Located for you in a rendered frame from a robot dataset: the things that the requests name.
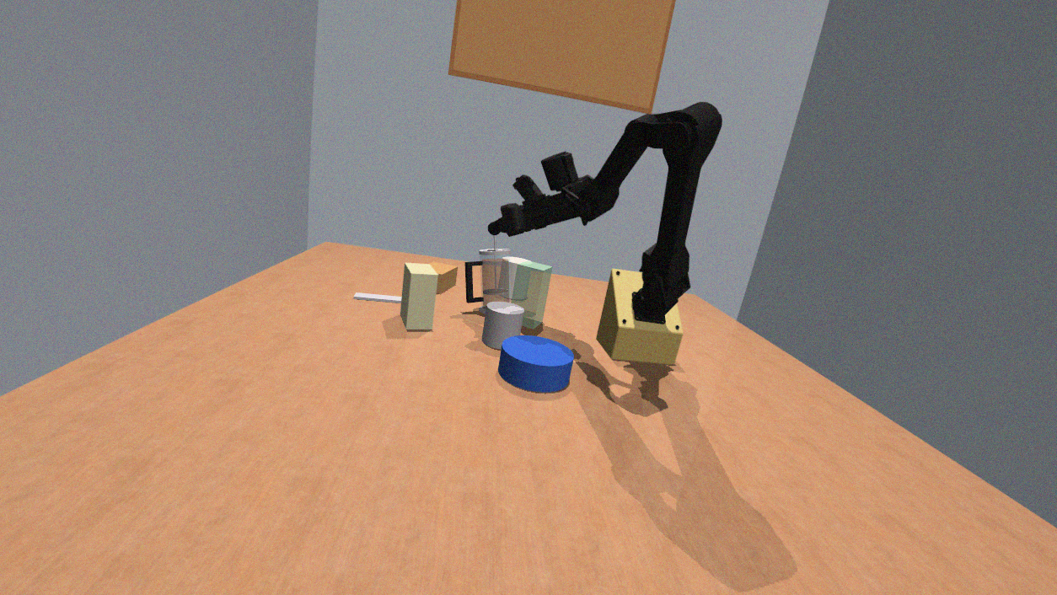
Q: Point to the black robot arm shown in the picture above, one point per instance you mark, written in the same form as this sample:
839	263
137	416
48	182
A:
687	137

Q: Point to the glass french press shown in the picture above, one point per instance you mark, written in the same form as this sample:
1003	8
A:
495	276

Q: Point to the white flat bar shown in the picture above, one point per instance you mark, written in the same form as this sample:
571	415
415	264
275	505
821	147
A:
376	297

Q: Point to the blue short cylinder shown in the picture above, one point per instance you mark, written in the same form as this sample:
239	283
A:
535	363

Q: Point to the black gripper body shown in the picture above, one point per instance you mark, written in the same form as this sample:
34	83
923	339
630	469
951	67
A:
538	215

